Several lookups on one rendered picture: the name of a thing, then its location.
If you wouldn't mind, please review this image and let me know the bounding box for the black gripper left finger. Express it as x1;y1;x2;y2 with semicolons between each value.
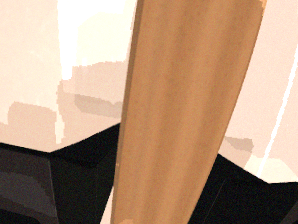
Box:
0;121;121;224

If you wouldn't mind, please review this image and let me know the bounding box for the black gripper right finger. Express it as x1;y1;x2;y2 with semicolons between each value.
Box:
188;153;298;224

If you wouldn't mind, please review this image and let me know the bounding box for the brown wooden board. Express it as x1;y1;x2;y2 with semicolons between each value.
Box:
110;0;267;224

